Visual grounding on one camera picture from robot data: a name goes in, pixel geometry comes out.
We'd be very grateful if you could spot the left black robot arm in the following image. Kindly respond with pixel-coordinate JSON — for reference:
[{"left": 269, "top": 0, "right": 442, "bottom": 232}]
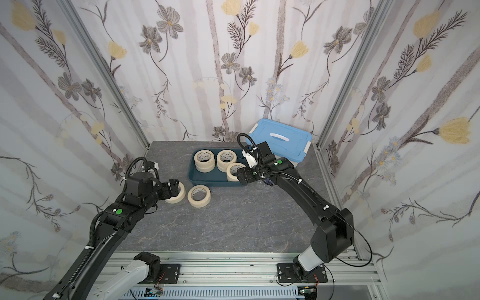
[{"left": 44, "top": 157, "right": 180, "bottom": 300}]

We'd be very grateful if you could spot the cream masking tape roll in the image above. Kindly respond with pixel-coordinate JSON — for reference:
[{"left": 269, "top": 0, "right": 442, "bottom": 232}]
[
  {"left": 165, "top": 182, "right": 186, "bottom": 205},
  {"left": 187, "top": 185, "right": 211, "bottom": 208},
  {"left": 194, "top": 149, "right": 216, "bottom": 172},
  {"left": 216, "top": 149, "right": 237, "bottom": 173},
  {"left": 226, "top": 162, "right": 245, "bottom": 183}
]

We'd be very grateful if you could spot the small circuit board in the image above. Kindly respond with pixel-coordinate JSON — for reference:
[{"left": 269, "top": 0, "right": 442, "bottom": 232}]
[{"left": 144, "top": 287, "right": 164, "bottom": 298}]

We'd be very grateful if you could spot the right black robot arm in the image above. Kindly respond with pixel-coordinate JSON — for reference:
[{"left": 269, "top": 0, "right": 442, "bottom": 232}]
[{"left": 237, "top": 133, "right": 363, "bottom": 283}]

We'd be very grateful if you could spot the lower cream tape roll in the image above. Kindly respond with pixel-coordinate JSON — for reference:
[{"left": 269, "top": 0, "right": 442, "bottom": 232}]
[{"left": 196, "top": 164, "right": 216, "bottom": 173}]

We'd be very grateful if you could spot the teal plastic storage tray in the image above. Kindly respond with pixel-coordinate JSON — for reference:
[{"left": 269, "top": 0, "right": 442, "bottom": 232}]
[{"left": 187, "top": 148, "right": 241, "bottom": 188}]

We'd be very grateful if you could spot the blue lidded storage box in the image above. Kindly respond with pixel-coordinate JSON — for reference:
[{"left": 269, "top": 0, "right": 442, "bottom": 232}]
[{"left": 249, "top": 119, "right": 313, "bottom": 166}]

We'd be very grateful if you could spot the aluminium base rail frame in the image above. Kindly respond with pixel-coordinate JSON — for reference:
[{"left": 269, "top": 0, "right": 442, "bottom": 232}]
[{"left": 80, "top": 249, "right": 388, "bottom": 300}]

